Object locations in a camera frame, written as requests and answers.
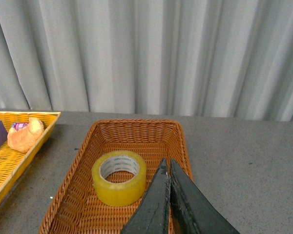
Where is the small purple snack packet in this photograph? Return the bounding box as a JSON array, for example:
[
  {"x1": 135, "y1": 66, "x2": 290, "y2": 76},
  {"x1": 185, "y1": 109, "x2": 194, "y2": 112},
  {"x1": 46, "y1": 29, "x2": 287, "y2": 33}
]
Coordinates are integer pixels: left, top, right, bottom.
[{"x1": 11, "y1": 122, "x2": 29, "y2": 131}]

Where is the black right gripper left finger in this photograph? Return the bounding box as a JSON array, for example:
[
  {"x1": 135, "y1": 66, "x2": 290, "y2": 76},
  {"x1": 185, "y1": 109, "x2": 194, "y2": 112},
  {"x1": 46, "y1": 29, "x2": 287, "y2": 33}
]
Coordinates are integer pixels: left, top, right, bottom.
[{"x1": 121, "y1": 158, "x2": 171, "y2": 234}]

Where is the yellow tape roll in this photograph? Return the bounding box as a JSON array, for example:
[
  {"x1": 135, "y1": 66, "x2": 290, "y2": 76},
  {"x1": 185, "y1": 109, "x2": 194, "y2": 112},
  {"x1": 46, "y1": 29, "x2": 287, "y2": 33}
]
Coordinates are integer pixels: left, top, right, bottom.
[{"x1": 91, "y1": 150, "x2": 147, "y2": 207}]

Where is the grey pleated curtain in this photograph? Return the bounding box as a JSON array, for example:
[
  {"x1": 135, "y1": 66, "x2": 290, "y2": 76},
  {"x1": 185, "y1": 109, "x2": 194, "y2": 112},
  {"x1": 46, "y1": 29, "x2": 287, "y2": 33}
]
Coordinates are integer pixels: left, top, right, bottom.
[{"x1": 0, "y1": 0, "x2": 293, "y2": 121}]

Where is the yellow wicker basket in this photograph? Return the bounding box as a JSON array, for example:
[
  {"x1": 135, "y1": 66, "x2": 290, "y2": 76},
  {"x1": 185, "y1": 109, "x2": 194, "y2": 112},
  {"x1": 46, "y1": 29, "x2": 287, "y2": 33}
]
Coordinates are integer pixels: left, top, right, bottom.
[{"x1": 0, "y1": 111, "x2": 61, "y2": 203}]

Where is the brown wicker basket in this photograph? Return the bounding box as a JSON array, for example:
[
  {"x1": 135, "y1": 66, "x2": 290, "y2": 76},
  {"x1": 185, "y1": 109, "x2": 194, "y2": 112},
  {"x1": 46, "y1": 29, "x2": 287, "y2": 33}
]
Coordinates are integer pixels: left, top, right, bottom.
[{"x1": 39, "y1": 119, "x2": 192, "y2": 234}]

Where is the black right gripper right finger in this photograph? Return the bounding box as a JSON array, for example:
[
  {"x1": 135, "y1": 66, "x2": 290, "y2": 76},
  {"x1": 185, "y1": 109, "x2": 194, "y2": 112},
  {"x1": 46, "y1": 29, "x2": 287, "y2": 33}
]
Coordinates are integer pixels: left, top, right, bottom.
[{"x1": 170, "y1": 159, "x2": 239, "y2": 234}]

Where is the toy croissant bread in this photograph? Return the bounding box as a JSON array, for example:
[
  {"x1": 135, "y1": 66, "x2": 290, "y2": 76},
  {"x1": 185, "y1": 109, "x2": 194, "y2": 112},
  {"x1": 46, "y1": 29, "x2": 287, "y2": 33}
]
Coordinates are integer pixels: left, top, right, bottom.
[{"x1": 7, "y1": 117, "x2": 44, "y2": 153}]

